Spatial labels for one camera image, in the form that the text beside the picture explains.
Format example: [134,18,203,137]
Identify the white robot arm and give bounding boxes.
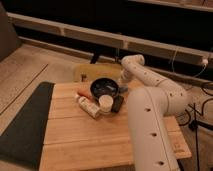
[119,55,188,171]

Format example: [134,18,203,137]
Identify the black floor cables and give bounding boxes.
[176,81,213,171]

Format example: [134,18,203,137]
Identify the black bowl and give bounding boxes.
[90,78,119,100]

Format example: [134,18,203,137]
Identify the dark green floor mat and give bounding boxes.
[0,82,54,170]

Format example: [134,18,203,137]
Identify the white wall cable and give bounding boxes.
[171,46,213,79]

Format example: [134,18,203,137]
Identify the black rectangular box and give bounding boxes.
[111,96,124,113]

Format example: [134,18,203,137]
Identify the wooden shelf rail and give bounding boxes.
[7,12,213,67]

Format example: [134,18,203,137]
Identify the white lotion bottle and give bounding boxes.
[75,95,100,118]

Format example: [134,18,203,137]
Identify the white paper cup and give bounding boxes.
[99,95,113,113]

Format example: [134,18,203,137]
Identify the orange carrot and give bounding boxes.
[77,89,93,100]

